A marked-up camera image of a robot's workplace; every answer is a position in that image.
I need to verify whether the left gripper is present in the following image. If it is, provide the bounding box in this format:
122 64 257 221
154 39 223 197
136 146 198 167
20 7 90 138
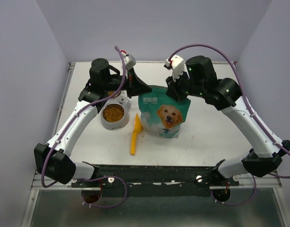
103 67 152 98

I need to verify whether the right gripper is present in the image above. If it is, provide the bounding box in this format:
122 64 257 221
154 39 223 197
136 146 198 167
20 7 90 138
166 67 205 101

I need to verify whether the green pet food bag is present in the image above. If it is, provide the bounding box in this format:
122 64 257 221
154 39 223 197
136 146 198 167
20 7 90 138
138 86 191 139

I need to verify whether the brown pet food kibble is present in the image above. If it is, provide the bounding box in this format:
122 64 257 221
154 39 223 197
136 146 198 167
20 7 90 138
102 92 124 123

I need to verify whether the yellow plastic scoop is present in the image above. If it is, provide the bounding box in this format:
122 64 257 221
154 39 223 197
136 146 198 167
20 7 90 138
130 113 143 155

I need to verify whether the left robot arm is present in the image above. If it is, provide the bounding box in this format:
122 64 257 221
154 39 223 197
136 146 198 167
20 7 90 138
34 54 151 188

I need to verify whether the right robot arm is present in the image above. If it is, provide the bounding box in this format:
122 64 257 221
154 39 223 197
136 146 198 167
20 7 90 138
164 55 290 185

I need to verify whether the grey double bowl feeder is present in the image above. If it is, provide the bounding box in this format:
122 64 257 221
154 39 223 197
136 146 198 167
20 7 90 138
101 91 131 131

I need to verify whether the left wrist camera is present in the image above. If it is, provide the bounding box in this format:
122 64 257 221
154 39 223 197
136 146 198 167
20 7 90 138
121 50 136 71

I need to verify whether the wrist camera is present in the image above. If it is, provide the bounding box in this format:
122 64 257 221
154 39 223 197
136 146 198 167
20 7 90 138
121 50 136 71
164 55 185 82

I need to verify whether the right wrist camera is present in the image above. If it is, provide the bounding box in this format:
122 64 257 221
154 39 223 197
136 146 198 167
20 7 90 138
164 55 185 82

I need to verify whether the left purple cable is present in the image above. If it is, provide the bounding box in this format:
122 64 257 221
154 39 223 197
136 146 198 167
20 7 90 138
41 45 129 209

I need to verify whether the aluminium frame profile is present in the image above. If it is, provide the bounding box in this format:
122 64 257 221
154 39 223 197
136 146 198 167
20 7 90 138
44 165 282 190

